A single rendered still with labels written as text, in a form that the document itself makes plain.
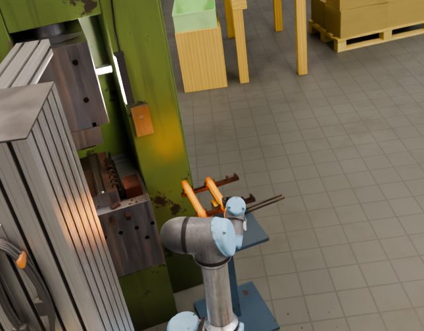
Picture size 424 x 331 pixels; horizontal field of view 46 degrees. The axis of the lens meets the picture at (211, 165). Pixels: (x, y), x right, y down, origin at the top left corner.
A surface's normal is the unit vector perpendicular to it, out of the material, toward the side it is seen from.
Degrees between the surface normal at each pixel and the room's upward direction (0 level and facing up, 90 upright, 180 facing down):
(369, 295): 0
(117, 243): 90
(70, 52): 90
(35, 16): 90
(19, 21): 90
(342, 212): 0
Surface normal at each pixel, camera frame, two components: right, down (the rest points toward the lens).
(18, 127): -0.13, -0.83
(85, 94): 0.32, 0.49
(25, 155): 0.07, 0.55
